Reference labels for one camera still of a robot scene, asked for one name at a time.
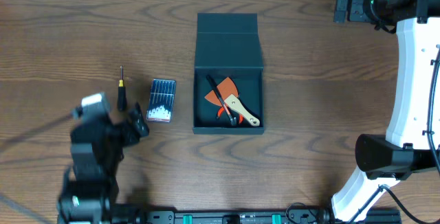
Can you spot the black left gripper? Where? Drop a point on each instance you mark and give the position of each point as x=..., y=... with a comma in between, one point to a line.
x=121, y=132

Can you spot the blue screwdriver bit case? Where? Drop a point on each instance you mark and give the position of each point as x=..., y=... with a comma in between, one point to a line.
x=161, y=101

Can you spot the small black-handled hammer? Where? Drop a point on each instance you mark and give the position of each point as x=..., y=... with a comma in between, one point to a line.
x=212, y=83

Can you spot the red scraper wooden handle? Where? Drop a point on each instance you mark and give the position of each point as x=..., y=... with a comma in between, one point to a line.
x=230, y=95

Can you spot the red-handled pliers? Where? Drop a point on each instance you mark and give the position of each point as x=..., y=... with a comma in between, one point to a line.
x=222, y=110

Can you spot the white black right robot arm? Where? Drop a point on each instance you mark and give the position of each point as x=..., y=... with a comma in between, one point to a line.
x=411, y=142

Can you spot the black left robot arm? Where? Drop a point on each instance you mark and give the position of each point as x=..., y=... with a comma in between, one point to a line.
x=90, y=187

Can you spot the black yellow screwdriver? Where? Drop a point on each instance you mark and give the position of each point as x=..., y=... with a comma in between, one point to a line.
x=122, y=101

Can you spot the black open gift box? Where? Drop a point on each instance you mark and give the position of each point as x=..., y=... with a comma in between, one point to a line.
x=227, y=46

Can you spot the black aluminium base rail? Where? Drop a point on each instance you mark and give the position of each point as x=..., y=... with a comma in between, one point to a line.
x=291, y=216

